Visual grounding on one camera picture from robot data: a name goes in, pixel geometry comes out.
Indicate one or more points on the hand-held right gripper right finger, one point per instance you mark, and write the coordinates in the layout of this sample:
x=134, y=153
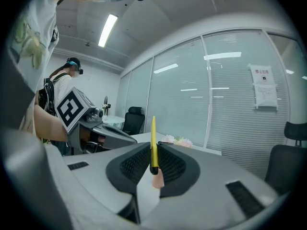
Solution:
x=211, y=188

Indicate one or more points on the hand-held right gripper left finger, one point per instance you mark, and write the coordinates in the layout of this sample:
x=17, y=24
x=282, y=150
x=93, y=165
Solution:
x=96, y=176

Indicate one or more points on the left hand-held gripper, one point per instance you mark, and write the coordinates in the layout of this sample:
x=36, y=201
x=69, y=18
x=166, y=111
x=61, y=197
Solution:
x=69, y=108

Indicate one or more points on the yellow marker pen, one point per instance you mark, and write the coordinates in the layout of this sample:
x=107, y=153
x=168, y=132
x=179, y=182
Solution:
x=154, y=147

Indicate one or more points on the person's left forearm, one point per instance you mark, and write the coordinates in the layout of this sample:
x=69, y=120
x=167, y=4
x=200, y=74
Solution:
x=48, y=126

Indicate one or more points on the person's left hand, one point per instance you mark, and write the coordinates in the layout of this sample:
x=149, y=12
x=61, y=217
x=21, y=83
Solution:
x=85, y=135

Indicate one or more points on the round table with pale cloth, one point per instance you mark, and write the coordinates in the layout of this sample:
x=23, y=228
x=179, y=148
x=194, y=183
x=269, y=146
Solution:
x=115, y=121

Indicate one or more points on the black office chair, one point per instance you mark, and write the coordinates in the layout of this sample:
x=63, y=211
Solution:
x=133, y=122

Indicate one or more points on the pink flower bouquet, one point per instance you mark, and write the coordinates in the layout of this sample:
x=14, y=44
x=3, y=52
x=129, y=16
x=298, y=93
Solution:
x=180, y=141

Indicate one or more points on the black mesh chair with headrest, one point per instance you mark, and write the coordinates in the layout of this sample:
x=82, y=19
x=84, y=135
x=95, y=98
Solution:
x=285, y=166

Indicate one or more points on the ceiling light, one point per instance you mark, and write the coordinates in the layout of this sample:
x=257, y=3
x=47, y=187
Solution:
x=108, y=30

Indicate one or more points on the paper notices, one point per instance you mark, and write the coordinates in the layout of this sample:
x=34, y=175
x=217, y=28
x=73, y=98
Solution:
x=263, y=87

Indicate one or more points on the person's grey flower print shirt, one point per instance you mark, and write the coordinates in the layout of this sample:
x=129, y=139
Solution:
x=36, y=20

